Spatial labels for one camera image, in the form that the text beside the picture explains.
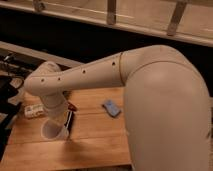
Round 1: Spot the wooden rail with brackets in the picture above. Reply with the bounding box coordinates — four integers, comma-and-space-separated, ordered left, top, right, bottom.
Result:
0, 0, 213, 47

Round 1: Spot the white labelled box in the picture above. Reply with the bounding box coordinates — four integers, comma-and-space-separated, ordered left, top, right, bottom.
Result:
24, 104, 44, 119

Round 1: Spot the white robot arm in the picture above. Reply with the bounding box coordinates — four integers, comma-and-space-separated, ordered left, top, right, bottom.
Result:
24, 45, 212, 171

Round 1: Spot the blue sponge block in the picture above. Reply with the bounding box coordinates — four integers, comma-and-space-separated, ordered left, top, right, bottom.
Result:
102, 100, 121, 117

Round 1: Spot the black equipment with cables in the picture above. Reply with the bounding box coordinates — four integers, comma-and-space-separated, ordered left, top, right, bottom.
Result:
0, 53, 29, 163

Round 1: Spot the small red brown object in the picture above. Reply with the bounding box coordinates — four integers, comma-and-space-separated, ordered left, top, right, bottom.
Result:
68, 103, 77, 111

